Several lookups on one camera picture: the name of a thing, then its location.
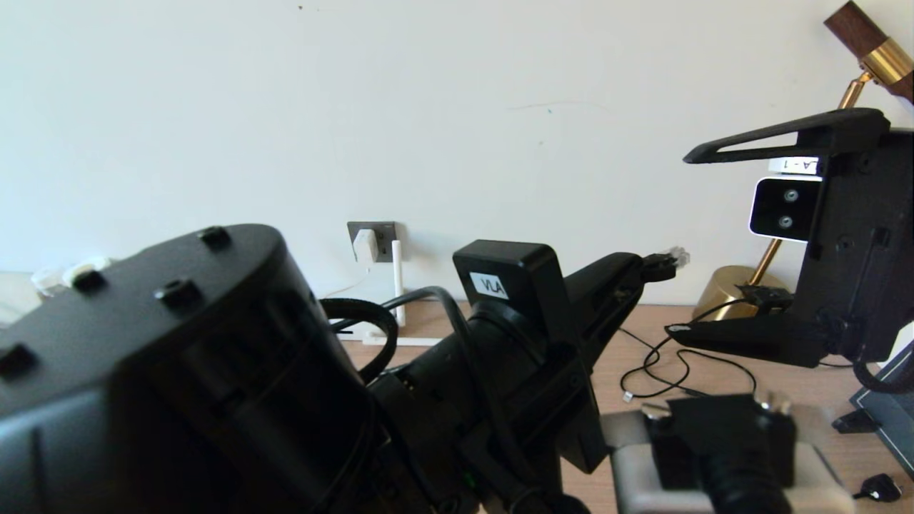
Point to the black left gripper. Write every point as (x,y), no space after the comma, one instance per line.
(514,400)

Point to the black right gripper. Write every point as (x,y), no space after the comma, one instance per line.
(864,250)

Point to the white power adapter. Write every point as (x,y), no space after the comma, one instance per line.
(365,246)

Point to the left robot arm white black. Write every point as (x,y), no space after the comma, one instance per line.
(178,357)

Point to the white wifi router with antennas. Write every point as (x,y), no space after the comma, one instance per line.
(397,285)

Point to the black power plug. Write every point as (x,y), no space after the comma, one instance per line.
(880,487)

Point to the brass desk lamp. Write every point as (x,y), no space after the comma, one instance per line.
(721,296)

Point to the white toilet paper roll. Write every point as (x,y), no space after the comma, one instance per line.
(86,270)

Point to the small clear plastic container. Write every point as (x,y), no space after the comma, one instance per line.
(46,280)

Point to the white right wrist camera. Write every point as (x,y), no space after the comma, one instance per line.
(782,207)

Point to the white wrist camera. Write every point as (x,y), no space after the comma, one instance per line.
(782,207)
(821,475)

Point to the grey wall power socket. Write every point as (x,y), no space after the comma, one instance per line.
(388,239)

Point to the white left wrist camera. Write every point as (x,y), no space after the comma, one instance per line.
(821,475)

